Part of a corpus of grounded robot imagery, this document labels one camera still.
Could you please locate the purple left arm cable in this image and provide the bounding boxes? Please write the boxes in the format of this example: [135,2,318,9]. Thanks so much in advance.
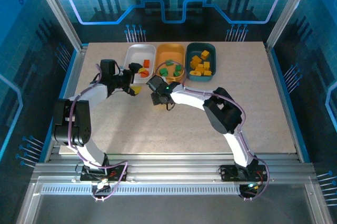
[67,63,130,202]

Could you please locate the white plastic container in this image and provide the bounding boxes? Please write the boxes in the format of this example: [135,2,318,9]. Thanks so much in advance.
[123,44,157,84]

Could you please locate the left arm base wiring plug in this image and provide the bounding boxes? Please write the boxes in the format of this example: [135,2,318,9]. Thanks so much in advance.
[91,178,111,201]

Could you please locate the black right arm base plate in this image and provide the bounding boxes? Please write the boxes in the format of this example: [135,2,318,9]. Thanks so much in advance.
[220,164,269,182]

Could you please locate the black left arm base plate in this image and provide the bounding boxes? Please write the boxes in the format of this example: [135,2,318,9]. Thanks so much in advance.
[80,164,130,182]

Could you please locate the slotted metal cable duct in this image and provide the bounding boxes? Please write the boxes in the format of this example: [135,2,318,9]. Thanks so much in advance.
[41,184,247,196]

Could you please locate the orange plastic container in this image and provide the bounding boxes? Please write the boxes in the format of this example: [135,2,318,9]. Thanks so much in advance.
[155,43,186,84]

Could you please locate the aluminium cross rail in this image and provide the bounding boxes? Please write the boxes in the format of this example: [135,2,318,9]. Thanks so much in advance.
[30,152,321,185]

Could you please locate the dark teal plastic container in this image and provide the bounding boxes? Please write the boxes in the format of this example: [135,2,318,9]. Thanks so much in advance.
[185,42,217,83]

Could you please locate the aluminium side rail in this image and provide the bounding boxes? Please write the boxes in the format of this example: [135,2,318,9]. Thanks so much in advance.
[43,44,89,163]
[264,43,303,163]

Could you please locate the right arm base wiring LEDs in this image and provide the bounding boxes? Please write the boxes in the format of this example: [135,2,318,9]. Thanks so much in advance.
[239,180,264,200]

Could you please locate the aluminium frame post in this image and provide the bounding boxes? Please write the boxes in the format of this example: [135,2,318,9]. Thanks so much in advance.
[265,0,318,48]
[28,0,84,52]

